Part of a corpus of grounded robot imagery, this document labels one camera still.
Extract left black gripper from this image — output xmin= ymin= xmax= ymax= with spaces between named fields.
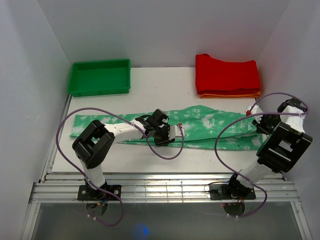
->
xmin=152 ymin=124 xmax=175 ymax=147

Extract green white tie-dye trousers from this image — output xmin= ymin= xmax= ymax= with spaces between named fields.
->
xmin=69 ymin=105 xmax=263 ymax=151

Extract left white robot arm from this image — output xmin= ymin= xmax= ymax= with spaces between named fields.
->
xmin=72 ymin=109 xmax=184 ymax=200

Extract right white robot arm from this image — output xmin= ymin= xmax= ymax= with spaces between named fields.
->
xmin=225 ymin=97 xmax=313 ymax=199

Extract orange folded trousers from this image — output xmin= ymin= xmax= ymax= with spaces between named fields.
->
xmin=199 ymin=91 xmax=261 ymax=99

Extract red folded trousers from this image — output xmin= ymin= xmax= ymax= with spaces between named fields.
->
xmin=195 ymin=54 xmax=261 ymax=95

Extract green plastic bin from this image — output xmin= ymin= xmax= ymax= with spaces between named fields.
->
xmin=67 ymin=59 xmax=131 ymax=97

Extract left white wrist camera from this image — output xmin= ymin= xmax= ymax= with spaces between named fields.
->
xmin=168 ymin=124 xmax=185 ymax=140

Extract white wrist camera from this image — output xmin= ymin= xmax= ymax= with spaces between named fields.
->
xmin=245 ymin=105 xmax=263 ymax=119
xmin=168 ymin=124 xmax=185 ymax=140

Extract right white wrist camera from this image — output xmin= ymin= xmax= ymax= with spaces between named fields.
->
xmin=245 ymin=105 xmax=263 ymax=119

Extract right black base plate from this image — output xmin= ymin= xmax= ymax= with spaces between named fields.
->
xmin=209 ymin=183 xmax=256 ymax=200

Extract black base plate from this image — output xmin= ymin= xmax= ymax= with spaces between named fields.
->
xmin=209 ymin=183 xmax=256 ymax=200
xmin=77 ymin=184 xmax=122 ymax=202

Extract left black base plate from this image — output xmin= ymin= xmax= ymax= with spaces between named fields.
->
xmin=77 ymin=184 xmax=122 ymax=202

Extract aluminium rail frame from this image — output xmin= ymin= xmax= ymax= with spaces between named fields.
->
xmin=21 ymin=173 xmax=312 ymax=240

